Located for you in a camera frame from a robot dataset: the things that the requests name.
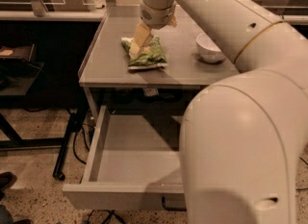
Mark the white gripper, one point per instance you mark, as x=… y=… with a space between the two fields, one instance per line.
x=158 y=17

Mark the green jalapeno chip bag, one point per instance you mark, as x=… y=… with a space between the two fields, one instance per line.
x=151 y=56

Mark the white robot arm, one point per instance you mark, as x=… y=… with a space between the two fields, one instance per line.
x=241 y=137

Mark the grey open top drawer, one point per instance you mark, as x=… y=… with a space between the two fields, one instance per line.
x=133 y=162

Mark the white ceramic bowl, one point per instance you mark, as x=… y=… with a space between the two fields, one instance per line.
x=208 y=50

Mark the grey cabinet table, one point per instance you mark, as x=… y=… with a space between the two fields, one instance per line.
x=106 y=64

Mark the dark shoe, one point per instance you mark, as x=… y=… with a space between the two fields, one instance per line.
x=7 y=179

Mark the black side table frame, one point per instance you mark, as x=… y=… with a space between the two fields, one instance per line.
x=20 y=85

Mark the black metal drawer handle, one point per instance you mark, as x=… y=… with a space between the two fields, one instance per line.
x=173 y=204

